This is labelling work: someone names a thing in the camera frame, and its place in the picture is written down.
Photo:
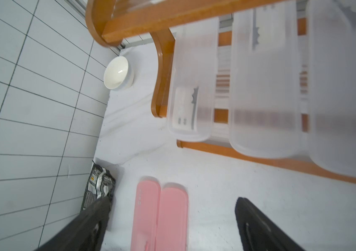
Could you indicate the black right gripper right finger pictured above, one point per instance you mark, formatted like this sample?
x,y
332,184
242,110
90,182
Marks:
x,y
258,232

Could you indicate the pink pencil case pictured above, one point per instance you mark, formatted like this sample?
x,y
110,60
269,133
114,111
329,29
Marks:
x,y
172,227
145,220

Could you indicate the white ceramic bowl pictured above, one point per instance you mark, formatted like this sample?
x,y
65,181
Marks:
x,y
119,74

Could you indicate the orange wooden two-tier shelf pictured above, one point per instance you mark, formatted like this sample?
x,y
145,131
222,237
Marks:
x,y
109,22

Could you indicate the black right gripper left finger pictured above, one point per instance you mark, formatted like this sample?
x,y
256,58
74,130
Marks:
x,y
84,233

